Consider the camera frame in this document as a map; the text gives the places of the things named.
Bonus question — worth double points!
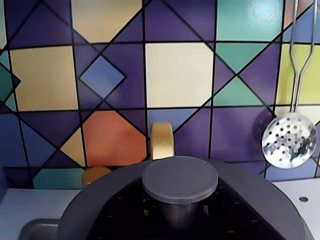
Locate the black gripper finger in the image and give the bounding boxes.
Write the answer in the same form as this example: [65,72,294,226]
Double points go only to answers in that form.
[95,180,164,240]
[199,178,284,240]

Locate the dark grey pot lid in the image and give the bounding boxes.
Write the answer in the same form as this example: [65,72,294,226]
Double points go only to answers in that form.
[59,154,320,240]

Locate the yellow toy tap knob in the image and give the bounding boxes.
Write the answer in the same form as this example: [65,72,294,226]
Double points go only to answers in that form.
[81,165,113,189]

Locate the metal skimmer spoon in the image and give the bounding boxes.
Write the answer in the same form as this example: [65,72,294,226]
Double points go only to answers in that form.
[260,0,319,170]

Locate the colourful tiled backsplash panel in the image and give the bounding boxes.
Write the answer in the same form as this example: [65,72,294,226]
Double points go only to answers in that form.
[0,0,320,191]

